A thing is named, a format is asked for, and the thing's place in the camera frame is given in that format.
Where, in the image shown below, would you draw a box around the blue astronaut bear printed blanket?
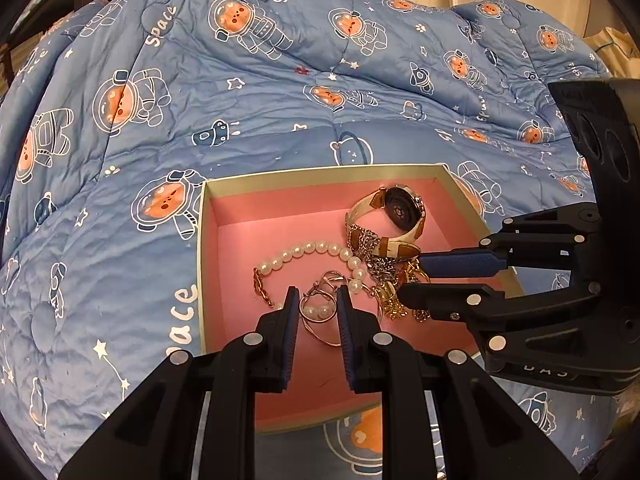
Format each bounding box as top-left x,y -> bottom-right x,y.
0,0 -> 640,480

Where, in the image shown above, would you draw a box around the pearl bracelet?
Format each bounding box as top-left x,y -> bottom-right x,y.
252,241 -> 369,311

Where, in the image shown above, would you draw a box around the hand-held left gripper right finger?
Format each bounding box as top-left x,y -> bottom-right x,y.
336,285 -> 581,480

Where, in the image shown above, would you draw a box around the gold chain bracelet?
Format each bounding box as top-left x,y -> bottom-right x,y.
372,280 -> 434,322

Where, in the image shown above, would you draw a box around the white strap wrist watch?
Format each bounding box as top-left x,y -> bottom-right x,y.
345,183 -> 429,261

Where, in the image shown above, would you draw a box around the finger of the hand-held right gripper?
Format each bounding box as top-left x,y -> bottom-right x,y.
418,202 -> 602,279
399,279 -> 604,339

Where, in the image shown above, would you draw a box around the silver chain horn pendant necklace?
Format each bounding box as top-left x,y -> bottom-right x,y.
345,225 -> 407,287

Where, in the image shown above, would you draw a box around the pearl hoop earrings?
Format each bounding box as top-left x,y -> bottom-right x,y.
299,269 -> 347,323

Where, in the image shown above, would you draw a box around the pink jewelry box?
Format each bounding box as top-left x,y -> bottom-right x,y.
197,162 -> 523,433

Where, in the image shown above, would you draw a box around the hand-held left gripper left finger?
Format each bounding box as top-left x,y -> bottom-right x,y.
57,286 -> 302,480

